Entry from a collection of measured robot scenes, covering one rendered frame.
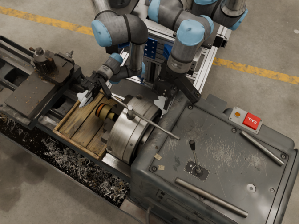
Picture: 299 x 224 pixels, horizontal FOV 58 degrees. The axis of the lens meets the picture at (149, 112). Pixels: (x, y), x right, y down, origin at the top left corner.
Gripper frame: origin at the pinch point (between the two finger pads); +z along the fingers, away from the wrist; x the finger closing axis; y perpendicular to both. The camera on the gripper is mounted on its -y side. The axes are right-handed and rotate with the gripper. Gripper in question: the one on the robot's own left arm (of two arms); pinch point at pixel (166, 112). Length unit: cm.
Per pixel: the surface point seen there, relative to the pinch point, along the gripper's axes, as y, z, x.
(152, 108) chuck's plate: 8.0, 12.1, -10.9
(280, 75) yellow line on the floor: -61, 69, -209
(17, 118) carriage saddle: 72, 50, 7
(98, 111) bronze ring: 31.8, 26.1, -5.6
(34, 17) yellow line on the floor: 201, 96, -136
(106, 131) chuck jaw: 22.3, 27.6, 1.0
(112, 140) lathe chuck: 16.0, 23.8, 6.3
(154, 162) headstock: -5.0, 16.3, 10.6
